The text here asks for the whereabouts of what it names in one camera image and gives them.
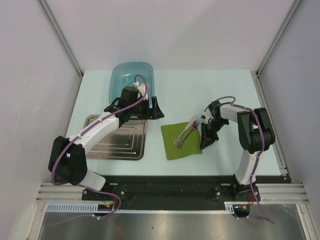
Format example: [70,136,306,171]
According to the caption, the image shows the silver fork pink tines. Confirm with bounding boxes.
[177,118,201,149]

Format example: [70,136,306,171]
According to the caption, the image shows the silver metal tray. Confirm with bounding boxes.
[86,118,148,161]

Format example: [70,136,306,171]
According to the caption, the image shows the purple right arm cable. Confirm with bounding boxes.
[203,96,277,225]

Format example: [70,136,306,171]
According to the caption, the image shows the light blue cable duct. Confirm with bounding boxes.
[46,203,99,213]

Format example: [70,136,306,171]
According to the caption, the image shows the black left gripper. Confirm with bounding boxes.
[128,96,164,120]

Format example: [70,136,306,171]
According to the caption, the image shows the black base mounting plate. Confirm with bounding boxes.
[49,174,293,203]

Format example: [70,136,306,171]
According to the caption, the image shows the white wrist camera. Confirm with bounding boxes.
[133,82,150,100]
[200,114,212,125]

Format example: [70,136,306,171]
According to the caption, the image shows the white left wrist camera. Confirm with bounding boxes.
[133,82,150,100]

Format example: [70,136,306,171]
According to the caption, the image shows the green paper napkin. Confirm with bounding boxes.
[160,122,203,161]

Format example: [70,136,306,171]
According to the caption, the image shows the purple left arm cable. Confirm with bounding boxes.
[48,74,151,227]

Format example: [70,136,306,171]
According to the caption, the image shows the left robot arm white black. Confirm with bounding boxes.
[48,84,164,200]

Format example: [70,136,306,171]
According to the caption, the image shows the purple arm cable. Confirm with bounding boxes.
[48,74,151,227]
[203,96,277,225]

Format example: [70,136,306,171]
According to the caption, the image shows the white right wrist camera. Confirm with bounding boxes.
[200,114,212,125]

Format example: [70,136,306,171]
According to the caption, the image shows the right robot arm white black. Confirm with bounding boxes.
[200,99,276,201]

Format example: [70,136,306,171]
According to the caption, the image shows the silver table knife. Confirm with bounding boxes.
[173,115,198,146]

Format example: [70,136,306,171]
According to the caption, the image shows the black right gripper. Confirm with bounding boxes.
[200,118,229,150]

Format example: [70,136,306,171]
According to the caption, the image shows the teal plastic bin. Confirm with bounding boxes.
[109,62,154,105]

